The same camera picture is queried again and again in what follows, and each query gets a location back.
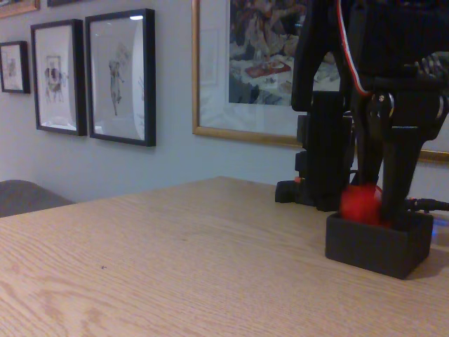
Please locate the large black framed drawing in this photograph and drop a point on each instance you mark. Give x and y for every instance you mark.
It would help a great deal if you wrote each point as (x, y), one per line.
(119, 77)

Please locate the gold picture frame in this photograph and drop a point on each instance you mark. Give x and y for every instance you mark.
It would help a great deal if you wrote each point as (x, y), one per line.
(17, 7)

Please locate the red cube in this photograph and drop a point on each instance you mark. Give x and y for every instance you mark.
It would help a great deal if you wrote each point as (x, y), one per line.
(359, 205)

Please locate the small black framed drawing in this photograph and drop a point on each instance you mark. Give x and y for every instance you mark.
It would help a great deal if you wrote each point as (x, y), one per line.
(12, 66)

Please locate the dark picture frame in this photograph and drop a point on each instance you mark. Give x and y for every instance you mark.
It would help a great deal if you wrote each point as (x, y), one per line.
(65, 2)

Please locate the medium black framed drawing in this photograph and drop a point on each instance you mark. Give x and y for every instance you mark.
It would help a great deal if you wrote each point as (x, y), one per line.
(56, 77)

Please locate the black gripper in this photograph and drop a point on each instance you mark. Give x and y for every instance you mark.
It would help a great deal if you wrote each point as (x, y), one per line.
(403, 105)

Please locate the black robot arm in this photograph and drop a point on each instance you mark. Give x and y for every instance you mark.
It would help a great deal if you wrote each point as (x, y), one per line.
(326, 140)

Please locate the black box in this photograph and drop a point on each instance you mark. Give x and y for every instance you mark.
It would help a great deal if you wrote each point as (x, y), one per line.
(375, 249)

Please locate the large gold framed painting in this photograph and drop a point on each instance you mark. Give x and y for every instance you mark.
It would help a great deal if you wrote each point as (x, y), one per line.
(245, 70)

